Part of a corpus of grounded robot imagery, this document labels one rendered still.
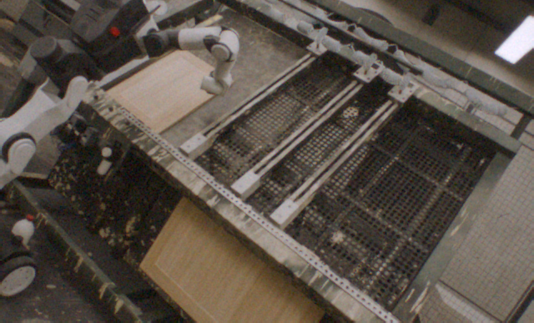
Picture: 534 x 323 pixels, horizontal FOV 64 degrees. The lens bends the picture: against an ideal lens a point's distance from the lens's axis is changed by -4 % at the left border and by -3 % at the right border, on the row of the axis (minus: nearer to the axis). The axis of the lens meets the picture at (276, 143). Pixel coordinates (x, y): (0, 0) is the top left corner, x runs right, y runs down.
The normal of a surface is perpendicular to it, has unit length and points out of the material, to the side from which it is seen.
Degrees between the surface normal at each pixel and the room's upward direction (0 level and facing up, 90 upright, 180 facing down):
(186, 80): 50
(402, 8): 90
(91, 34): 82
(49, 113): 111
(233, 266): 90
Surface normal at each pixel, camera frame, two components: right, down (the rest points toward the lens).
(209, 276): -0.35, -0.16
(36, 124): 0.76, 0.52
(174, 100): 0.07, -0.66
